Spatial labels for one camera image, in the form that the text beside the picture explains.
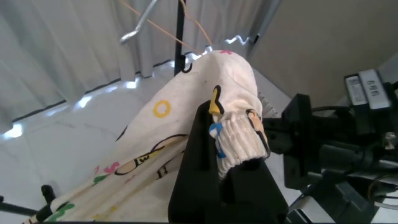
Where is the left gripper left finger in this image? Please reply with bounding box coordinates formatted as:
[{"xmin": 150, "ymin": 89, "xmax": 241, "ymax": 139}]
[{"xmin": 167, "ymin": 101, "xmax": 224, "ymax": 222}]

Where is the black clothes rack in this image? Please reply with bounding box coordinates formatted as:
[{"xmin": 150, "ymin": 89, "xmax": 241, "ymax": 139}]
[{"xmin": 0, "ymin": 0, "xmax": 188, "ymax": 223}]

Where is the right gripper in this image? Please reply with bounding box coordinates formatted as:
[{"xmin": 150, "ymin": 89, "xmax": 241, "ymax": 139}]
[{"xmin": 281, "ymin": 93, "xmax": 371, "ymax": 190}]

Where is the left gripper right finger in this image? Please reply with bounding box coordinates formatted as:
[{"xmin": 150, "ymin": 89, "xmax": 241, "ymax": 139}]
[{"xmin": 223, "ymin": 157, "xmax": 289, "ymax": 222}]

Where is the cream printed garment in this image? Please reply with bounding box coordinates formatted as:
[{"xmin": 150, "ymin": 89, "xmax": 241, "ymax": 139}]
[{"xmin": 21, "ymin": 49, "xmax": 272, "ymax": 223}]

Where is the white curtain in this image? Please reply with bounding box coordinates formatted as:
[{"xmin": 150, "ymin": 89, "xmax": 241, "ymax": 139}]
[{"xmin": 0, "ymin": 0, "xmax": 274, "ymax": 134}]

